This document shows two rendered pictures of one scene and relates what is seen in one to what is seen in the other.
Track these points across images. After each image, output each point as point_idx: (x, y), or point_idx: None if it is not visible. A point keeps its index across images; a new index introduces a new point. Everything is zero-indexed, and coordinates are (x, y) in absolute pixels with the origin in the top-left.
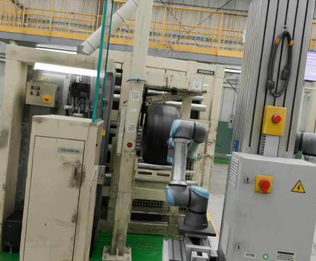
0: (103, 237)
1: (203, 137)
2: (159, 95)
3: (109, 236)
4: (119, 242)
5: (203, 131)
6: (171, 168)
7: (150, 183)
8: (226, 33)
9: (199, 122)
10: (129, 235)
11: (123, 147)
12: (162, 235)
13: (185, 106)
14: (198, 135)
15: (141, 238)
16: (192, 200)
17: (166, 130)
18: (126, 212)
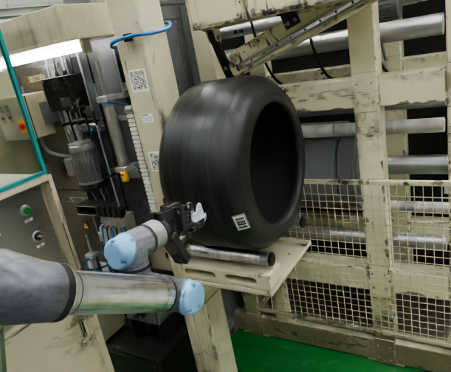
0: (236, 348)
1: (13, 321)
2: (256, 40)
3: (249, 346)
4: None
5: None
6: (260, 263)
7: (352, 224)
8: None
9: None
10: (288, 348)
11: (159, 209)
12: (364, 357)
13: (357, 41)
14: None
15: (308, 362)
16: None
17: (190, 175)
18: (208, 340)
